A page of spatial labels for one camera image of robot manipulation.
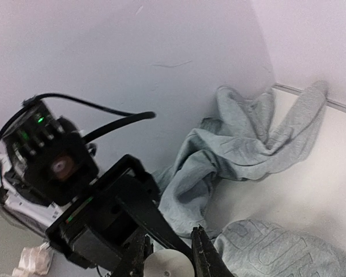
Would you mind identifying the white nail polish cap brush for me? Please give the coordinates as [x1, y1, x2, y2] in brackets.
[144, 249, 195, 277]

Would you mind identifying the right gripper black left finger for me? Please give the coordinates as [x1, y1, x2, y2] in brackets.
[114, 228, 153, 277]

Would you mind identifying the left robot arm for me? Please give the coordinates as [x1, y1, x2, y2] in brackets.
[0, 149, 191, 271]

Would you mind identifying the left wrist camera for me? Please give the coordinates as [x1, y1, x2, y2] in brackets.
[2, 100, 99, 206]

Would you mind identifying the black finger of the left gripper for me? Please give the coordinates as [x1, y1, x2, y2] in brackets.
[115, 193, 192, 257]

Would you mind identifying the grey hoodie sweatshirt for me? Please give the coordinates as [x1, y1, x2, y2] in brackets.
[154, 81, 346, 276]

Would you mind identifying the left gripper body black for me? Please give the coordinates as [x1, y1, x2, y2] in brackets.
[46, 155, 159, 270]

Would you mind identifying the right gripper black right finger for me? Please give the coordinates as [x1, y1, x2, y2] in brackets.
[191, 226, 233, 277]

